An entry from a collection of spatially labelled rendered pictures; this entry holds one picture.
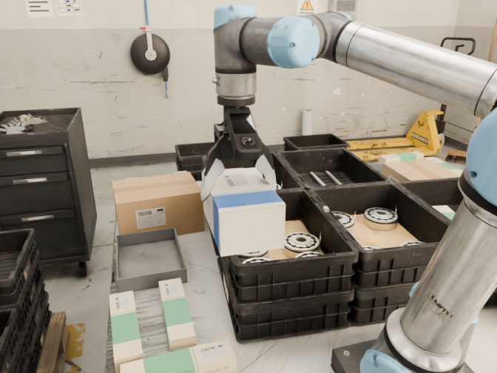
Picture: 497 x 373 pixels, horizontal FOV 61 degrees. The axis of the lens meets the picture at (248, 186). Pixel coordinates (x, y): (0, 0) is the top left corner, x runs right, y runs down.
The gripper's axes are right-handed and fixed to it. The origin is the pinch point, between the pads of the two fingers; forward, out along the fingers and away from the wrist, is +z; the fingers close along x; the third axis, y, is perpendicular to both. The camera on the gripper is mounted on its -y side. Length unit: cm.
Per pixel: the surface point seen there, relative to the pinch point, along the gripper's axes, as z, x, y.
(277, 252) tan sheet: 27.6, -15.9, 22.3
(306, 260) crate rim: 18.0, -15.9, 2.1
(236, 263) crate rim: 17.7, -0.1, 4.9
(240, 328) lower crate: 36.2, -0.9, 4.6
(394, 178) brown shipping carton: 28, -80, 65
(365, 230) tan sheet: 28, -46, 28
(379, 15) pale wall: -35, -238, 354
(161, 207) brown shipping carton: 28, 13, 62
